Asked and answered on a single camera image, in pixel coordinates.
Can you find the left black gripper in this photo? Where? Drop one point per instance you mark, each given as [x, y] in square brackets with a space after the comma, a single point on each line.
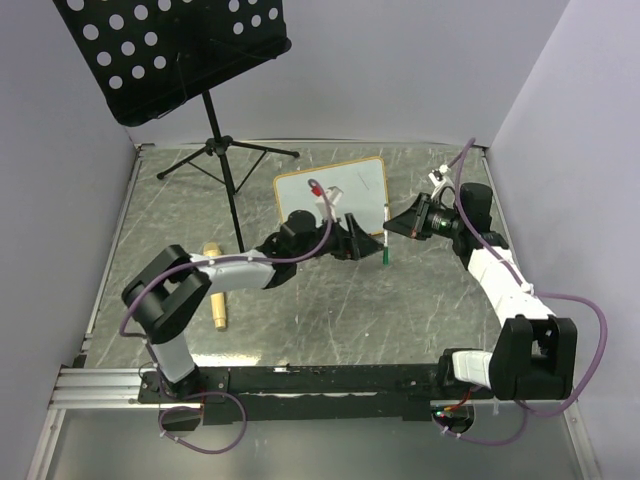
[357, 244]

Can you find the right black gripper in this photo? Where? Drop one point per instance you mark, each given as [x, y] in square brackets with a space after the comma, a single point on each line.
[417, 215]

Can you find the white green whiteboard marker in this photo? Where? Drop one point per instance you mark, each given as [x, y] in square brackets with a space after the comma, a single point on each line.
[386, 235]

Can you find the yellow framed whiteboard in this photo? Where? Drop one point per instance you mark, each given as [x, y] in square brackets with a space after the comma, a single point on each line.
[362, 182]

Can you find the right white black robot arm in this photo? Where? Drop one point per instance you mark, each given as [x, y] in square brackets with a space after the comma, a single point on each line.
[534, 356]

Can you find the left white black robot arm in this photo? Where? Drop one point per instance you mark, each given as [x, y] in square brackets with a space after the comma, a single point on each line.
[164, 297]

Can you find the wooden toy microphone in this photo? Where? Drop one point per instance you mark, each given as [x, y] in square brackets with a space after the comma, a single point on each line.
[218, 305]

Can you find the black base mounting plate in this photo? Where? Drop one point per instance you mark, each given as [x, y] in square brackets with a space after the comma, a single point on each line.
[225, 395]

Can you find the black perforated music stand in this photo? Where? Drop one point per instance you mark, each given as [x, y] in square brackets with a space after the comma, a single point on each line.
[151, 57]

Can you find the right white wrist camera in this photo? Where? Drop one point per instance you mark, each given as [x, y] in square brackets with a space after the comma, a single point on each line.
[440, 180]

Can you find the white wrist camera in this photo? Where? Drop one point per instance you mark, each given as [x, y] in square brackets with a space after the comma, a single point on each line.
[440, 180]
[327, 200]

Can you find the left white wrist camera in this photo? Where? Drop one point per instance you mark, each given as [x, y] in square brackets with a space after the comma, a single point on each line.
[327, 200]

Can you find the aluminium extrusion rail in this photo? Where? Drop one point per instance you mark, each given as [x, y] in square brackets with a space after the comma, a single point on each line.
[80, 388]

